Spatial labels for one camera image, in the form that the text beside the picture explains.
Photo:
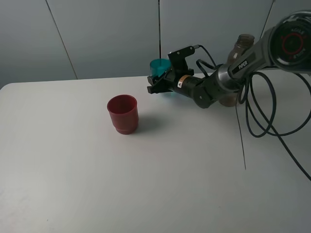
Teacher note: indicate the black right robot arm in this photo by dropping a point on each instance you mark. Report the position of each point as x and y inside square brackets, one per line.
[286, 46]

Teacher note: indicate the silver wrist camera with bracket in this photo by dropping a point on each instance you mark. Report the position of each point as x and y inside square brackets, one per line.
[178, 61]

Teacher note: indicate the teal transparent plastic cup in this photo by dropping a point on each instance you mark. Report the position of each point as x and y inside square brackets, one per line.
[160, 64]

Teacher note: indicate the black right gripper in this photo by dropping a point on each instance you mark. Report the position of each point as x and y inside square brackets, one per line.
[180, 81]

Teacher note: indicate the smoky transparent plastic bottle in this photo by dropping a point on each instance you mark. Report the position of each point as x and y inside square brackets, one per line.
[244, 42]

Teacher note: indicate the red plastic cup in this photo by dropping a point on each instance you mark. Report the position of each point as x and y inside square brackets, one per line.
[123, 110]

